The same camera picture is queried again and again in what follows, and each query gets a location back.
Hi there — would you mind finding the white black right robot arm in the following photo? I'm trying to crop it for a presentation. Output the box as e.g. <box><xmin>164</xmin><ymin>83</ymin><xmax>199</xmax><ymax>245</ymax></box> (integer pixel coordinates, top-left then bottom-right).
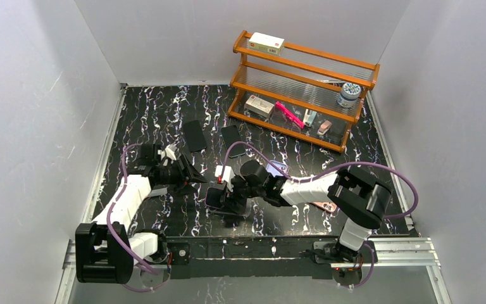
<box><xmin>205</xmin><ymin>160</ymin><xmax>392</xmax><ymax>262</ymax></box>

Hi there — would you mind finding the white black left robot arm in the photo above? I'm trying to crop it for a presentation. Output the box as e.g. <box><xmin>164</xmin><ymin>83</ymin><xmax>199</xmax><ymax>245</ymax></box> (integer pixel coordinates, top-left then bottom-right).
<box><xmin>75</xmin><ymin>144</ymin><xmax>207</xmax><ymax>284</ymax></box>

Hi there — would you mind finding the lavender phone case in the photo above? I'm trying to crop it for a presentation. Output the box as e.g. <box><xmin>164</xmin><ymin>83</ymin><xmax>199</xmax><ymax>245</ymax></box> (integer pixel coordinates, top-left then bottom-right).
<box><xmin>266</xmin><ymin>160</ymin><xmax>289</xmax><ymax>177</ymax></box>

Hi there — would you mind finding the pink phone case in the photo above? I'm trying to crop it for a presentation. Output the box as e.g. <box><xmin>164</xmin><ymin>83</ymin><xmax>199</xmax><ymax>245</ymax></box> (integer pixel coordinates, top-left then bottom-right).
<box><xmin>311</xmin><ymin>202</ymin><xmax>337</xmax><ymax>213</ymax></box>

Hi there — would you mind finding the grey box on bottom shelf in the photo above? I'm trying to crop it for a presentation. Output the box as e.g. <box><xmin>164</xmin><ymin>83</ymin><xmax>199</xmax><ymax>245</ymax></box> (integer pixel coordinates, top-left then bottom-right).
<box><xmin>244</xmin><ymin>95</ymin><xmax>275</xmax><ymax>118</ymax></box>

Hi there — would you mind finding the pink utility knife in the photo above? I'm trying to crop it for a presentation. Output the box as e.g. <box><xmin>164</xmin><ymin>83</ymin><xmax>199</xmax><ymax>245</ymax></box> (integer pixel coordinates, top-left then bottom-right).
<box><xmin>275</xmin><ymin>101</ymin><xmax>305</xmax><ymax>129</ymax></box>

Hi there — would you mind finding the white green stapler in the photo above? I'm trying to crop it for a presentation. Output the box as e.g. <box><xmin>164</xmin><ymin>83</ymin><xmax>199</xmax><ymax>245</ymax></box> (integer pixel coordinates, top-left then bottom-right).
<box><xmin>302</xmin><ymin>109</ymin><xmax>317</xmax><ymax>127</ymax></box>

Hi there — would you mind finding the pink stapler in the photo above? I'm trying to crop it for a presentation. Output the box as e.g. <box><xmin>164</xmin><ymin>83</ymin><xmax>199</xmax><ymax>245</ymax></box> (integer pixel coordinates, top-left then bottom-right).
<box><xmin>317</xmin><ymin>120</ymin><xmax>332</xmax><ymax>136</ymax></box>

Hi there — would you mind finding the orange wooden shelf rack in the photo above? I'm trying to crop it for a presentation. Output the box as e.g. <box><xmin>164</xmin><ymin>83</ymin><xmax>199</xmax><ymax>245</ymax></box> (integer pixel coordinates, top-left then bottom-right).
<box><xmin>228</xmin><ymin>30</ymin><xmax>380</xmax><ymax>153</ymax></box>

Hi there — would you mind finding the blue white round tin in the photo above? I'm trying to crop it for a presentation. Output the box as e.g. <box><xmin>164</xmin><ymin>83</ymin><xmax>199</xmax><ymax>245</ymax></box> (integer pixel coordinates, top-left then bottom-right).
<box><xmin>337</xmin><ymin>82</ymin><xmax>362</xmax><ymax>108</ymax></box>

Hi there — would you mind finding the white box on top shelf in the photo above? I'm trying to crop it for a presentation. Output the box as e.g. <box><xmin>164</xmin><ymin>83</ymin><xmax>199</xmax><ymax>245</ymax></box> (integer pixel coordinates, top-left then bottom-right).
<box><xmin>247</xmin><ymin>32</ymin><xmax>285</xmax><ymax>56</ymax></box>

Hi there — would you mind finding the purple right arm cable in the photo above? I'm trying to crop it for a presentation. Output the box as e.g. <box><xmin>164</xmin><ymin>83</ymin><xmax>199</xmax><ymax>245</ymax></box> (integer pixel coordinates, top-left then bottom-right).
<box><xmin>221</xmin><ymin>141</ymin><xmax>419</xmax><ymax>289</ymax></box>

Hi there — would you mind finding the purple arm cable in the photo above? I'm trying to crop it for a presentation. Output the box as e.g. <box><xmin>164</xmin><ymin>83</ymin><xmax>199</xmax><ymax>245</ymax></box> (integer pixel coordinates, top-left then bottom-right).
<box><xmin>221</xmin><ymin>141</ymin><xmax>419</xmax><ymax>289</ymax></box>
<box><xmin>106</xmin><ymin>144</ymin><xmax>170</xmax><ymax>293</ymax></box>

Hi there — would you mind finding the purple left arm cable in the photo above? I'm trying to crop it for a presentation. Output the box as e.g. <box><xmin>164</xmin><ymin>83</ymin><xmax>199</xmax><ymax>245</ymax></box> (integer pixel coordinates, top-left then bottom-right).
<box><xmin>106</xmin><ymin>144</ymin><xmax>170</xmax><ymax>293</ymax></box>

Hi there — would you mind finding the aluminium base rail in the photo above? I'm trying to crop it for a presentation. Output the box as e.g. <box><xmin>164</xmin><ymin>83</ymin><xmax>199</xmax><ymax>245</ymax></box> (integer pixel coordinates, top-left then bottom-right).
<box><xmin>63</xmin><ymin>239</ymin><xmax>441</xmax><ymax>269</ymax></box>

